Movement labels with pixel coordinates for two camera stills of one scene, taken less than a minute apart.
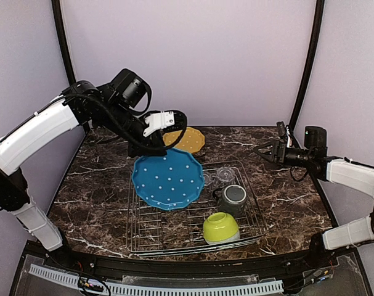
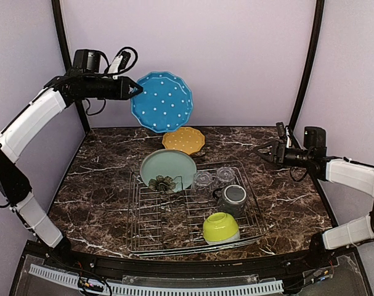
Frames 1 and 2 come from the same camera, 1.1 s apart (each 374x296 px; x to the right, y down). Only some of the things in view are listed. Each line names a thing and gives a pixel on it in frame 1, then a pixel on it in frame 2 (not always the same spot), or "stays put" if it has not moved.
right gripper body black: [279, 153] stays put
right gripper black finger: [269, 156] stays put
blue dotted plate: [170, 182] → [165, 103]
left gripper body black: [153, 146] → [122, 88]
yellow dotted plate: [193, 141] stays put
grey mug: [231, 199] stays put
